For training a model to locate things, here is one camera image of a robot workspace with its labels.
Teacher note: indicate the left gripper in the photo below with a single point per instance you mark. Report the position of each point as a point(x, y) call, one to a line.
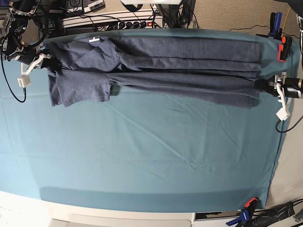
point(285, 88)

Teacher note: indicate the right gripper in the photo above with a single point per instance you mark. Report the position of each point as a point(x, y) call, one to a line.
point(37, 58)

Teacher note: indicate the blue-grey T-shirt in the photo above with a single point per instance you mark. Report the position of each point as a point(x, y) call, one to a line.
point(214, 70)

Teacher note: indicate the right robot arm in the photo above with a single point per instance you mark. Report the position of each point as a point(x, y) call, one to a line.
point(45, 15)

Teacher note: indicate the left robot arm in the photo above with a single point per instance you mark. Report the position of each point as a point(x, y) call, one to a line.
point(297, 7)

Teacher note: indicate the orange black clamp top right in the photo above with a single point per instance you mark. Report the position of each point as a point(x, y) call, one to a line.
point(284, 48)

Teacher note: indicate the blue clamp top right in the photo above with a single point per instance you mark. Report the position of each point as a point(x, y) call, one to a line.
point(275, 29)

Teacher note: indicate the white power strip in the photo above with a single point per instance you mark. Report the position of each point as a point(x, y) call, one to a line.
point(133, 24)

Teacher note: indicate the teal table cloth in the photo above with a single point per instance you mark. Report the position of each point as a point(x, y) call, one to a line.
point(140, 151)

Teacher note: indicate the blue orange clamp bottom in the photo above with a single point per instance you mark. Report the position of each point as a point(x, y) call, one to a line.
point(245, 216)

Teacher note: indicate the black plastic bag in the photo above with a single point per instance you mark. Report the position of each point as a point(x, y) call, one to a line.
point(273, 215)

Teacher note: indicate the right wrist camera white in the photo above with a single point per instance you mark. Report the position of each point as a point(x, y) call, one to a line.
point(24, 81)

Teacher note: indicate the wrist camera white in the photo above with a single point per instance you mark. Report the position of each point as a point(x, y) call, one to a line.
point(24, 81)
point(283, 114)

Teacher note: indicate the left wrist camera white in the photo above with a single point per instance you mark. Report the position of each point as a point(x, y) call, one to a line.
point(283, 114)

